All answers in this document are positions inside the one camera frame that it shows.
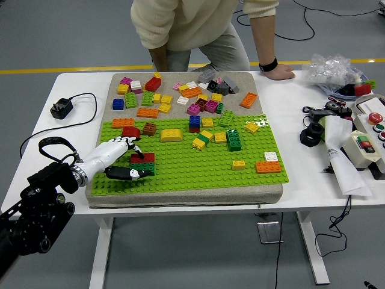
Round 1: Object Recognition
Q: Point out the green studded baseplate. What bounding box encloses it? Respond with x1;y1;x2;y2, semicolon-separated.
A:
90;114;289;197

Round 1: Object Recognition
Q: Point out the black cable under table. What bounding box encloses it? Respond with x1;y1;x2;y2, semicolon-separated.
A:
274;212;284;289

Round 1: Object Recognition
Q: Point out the person's left hand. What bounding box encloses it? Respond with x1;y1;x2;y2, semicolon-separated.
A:
262;63;297;81

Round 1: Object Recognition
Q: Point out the grey-brown cushion mat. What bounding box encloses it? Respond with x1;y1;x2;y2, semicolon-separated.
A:
85;71;284;210

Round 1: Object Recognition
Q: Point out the yellow curved brick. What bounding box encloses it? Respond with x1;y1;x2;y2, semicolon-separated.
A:
159;128;184;143

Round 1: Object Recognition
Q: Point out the black floor cable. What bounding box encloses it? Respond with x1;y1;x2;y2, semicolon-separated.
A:
236;7;316;42
293;0;385;17

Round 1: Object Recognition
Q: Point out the white paper sheet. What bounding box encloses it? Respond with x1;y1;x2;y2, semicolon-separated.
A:
322;116;374;197

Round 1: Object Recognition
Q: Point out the dark green big-stud brick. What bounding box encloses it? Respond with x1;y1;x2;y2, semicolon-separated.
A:
226;129;243;152

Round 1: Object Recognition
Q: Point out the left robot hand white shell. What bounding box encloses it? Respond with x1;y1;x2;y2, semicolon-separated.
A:
78;135;153;187

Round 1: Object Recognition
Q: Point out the dark green eight-stud brick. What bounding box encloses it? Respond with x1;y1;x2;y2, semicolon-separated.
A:
129;162;156;177

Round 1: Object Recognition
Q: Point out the black module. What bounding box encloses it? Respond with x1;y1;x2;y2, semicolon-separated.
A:
336;107;353;121

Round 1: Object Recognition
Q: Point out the red curved brick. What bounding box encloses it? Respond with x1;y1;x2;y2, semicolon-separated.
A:
122;126;141;140

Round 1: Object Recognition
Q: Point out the clear plastic bag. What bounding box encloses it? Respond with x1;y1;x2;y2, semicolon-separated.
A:
301;53;365;89

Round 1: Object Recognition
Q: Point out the long grey brick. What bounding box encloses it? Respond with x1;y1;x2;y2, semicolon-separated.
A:
222;75;241;94

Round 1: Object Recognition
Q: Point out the red eight-stud brick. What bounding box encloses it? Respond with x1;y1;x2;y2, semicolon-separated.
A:
144;77;163;93
354;83;372;97
130;152;156;165

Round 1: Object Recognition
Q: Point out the yellow and green brick stack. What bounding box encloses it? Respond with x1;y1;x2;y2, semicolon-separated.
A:
192;129;215;151

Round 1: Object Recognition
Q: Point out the black power adapter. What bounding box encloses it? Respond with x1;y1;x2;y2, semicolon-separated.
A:
309;108;337;119

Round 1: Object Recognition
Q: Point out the silver floor plate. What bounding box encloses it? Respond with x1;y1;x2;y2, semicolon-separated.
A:
256;221;284;244

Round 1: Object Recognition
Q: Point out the orange eight-stud brick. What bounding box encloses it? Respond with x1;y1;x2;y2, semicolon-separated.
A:
111;117;135;129
241;92;259;110
255;161;283;175
180;87;203;99
136;107;160;119

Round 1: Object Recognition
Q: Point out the yellow floor tape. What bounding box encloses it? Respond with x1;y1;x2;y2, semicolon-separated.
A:
0;58;385;75

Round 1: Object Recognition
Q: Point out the person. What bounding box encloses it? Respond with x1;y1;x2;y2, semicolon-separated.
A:
130;0;281;73

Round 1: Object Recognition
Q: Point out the light blue basin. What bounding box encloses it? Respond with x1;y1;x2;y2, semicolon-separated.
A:
317;73;377;99

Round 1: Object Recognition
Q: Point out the black wristwatch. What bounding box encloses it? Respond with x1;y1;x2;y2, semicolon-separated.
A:
257;57;279;73

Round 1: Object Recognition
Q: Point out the white table leg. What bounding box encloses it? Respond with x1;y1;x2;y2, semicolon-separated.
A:
88;217;114;289
295;211;330;285

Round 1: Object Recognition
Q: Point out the brown four-stud brick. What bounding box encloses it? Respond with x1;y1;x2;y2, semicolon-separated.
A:
142;122;158;137

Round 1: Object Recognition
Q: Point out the blue and red brick stack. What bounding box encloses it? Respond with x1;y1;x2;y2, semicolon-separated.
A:
189;115;202;134

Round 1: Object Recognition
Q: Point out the white emergency stop control box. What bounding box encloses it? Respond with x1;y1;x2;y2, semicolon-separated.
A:
351;112;385;174

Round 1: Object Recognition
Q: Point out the black hanging cable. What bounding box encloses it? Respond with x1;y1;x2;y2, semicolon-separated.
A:
315;195;353;258

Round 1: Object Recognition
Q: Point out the large black nut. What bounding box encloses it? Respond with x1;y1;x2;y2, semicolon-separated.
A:
299;122;325;148

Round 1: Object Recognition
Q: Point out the lime green roll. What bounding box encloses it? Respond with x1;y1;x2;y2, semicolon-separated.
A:
318;117;328;141

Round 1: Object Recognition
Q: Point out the light grey brick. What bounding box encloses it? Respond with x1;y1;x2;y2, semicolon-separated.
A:
197;69;217;84

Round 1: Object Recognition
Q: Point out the small white switch box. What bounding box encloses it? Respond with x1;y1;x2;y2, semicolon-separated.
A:
342;130;383;170

